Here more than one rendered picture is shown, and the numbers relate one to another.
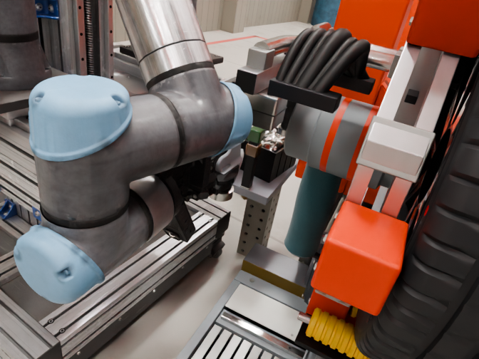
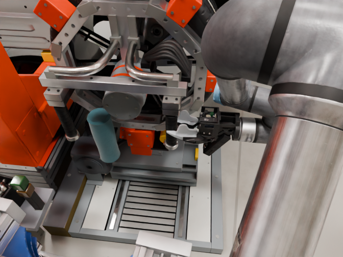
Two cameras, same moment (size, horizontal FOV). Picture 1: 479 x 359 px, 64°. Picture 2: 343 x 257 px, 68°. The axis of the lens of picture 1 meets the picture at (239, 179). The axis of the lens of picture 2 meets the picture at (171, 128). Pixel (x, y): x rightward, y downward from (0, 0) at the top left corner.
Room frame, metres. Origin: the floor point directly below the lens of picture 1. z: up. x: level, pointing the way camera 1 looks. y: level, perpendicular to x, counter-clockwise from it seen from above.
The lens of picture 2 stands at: (0.69, 0.55, 1.42)
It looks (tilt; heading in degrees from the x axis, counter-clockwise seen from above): 48 degrees down; 255
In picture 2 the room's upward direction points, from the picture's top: straight up
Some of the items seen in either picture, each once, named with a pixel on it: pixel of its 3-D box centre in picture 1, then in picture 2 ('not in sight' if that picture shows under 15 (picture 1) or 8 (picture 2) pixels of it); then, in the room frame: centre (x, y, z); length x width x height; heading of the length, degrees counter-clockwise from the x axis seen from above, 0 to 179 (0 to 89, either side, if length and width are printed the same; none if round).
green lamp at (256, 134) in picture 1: (256, 134); (19, 182); (1.08, -0.03, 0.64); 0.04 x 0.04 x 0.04; 69
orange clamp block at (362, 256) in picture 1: (358, 253); (218, 79); (0.34, -0.14, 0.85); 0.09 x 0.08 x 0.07; 159
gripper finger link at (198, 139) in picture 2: not in sight; (197, 135); (0.49, 0.08, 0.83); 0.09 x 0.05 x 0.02; 168
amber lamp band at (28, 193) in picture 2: (253, 149); (25, 189); (1.08, -0.03, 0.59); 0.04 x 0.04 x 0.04; 69
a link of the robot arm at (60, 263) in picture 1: (87, 239); (271, 130); (0.28, 0.13, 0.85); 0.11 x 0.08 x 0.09; 159
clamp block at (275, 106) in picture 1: (252, 102); (172, 98); (0.55, 0.00, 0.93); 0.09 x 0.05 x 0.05; 69
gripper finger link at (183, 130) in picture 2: not in sight; (181, 130); (0.53, 0.07, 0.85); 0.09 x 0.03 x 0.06; 168
